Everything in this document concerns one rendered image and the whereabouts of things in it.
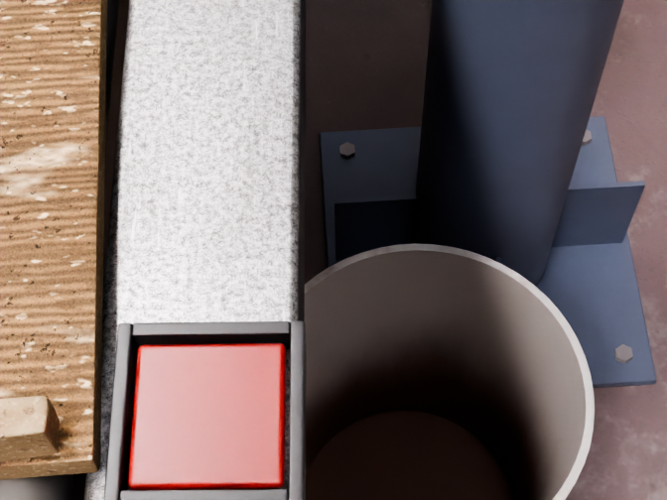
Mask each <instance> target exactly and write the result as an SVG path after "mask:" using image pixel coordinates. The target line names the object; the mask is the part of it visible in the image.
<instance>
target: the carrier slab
mask: <svg viewBox="0 0 667 500"><path fill-rule="evenodd" d="M106 39H107V0H0V399H8V398H20V397H33V396H45V397H48V398H49V399H50V401H51V403H52V404H53V406H54V407H55V410H56V412H57V415H58V417H59V420H60V433H59V449H58V452H57V453H55V454H51V455H44V456H37V457H30V458H22V459H15V460H7V461H0V480H1V479H14V478H27V477H40V476H54V475H67V474H80V473H92V472H96V471H98V470H99V468H100V433H101V367H102V301H103V235H104V170H105V104H106Z"/></svg>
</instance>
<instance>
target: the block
mask: <svg viewBox="0 0 667 500"><path fill-rule="evenodd" d="M59 433H60V420H59V417H58V415H57V412H56V410H55V407H54V406H53V404H52V403H51V401H50V399H49V398H48V397H45V396H33V397H20V398H8V399H0V461H7V460H15V459H22V458H30V457H37V456H44V455H51V454H55V453H57V452H58V449H59Z"/></svg>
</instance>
